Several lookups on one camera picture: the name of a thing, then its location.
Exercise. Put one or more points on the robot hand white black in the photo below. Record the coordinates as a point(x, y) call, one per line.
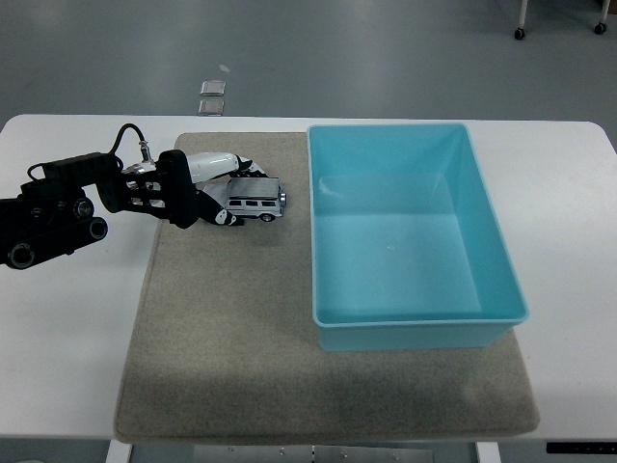
point(212, 164)

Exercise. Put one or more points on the white toy car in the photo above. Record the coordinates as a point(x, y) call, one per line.
point(255, 205)

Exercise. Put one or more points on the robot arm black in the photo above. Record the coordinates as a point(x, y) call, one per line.
point(58, 212)

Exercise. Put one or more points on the blue plastic box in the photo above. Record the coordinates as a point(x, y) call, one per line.
point(395, 260)

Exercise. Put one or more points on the silver floor outlet plate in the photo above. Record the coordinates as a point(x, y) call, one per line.
point(211, 107)
point(213, 87)

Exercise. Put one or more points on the beige fabric mat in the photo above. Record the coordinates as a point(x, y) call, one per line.
point(217, 313)

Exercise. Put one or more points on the white table leg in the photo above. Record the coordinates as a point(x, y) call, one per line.
point(118, 453)
point(488, 454)

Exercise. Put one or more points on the grey metal plate with screws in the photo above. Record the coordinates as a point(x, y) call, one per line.
point(361, 455)

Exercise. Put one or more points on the white cart leg with caster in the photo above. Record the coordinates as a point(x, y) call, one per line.
point(519, 33)
point(599, 28)

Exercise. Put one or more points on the black table control panel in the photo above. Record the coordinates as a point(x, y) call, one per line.
point(578, 448)

